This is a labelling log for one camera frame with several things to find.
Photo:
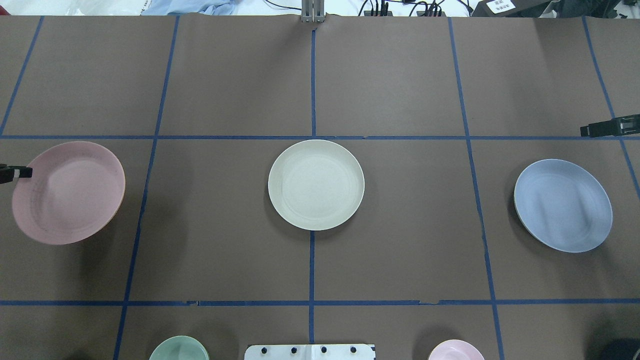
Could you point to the dark blue pot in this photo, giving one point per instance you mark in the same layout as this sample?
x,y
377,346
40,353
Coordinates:
x,y
621,349

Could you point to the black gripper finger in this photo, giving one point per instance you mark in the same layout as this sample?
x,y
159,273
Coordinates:
x,y
618,126
10,172

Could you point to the green bowl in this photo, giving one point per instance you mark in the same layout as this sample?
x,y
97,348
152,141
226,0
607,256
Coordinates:
x,y
181,347

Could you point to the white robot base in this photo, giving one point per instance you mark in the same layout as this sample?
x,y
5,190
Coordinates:
x,y
358,351

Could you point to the black box with label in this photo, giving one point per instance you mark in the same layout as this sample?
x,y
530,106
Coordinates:
x,y
513,8

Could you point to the blue cloth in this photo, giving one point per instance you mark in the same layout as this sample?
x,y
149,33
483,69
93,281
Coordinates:
x,y
181,7

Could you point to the grey camera pole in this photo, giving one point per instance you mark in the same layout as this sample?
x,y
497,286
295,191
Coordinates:
x,y
313,11

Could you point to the pink bowl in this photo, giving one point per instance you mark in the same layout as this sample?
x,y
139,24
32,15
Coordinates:
x,y
455,349

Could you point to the cream plate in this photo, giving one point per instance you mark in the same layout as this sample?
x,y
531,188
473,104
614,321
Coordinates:
x,y
316,185

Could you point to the blue plate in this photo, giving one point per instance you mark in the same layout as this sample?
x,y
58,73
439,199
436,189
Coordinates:
x,y
563,206

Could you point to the pink plate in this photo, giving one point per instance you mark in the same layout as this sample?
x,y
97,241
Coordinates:
x,y
75,190

